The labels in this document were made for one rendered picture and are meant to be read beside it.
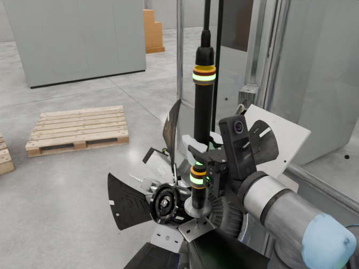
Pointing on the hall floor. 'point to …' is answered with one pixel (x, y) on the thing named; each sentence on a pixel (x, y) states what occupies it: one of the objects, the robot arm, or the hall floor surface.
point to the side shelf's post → (268, 246)
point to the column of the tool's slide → (260, 44)
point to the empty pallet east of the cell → (78, 129)
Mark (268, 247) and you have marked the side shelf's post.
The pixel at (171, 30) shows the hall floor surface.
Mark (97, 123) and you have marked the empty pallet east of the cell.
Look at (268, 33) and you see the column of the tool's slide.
